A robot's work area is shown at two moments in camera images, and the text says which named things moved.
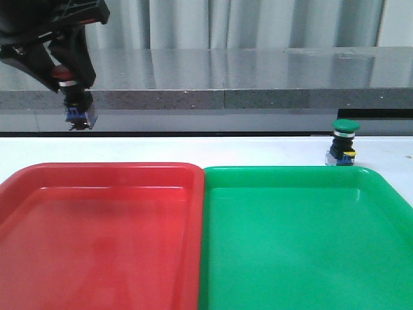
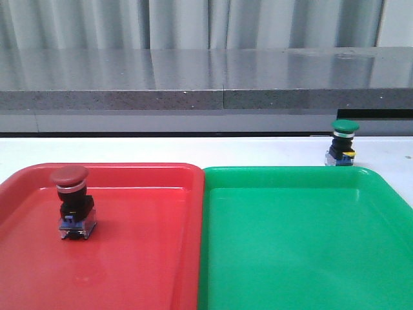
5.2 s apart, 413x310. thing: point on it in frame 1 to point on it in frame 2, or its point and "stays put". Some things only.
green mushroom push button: x=342 y=152 stays put
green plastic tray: x=303 y=237 stays put
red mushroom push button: x=77 y=101 to x=78 y=215
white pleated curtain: x=237 y=24 stays put
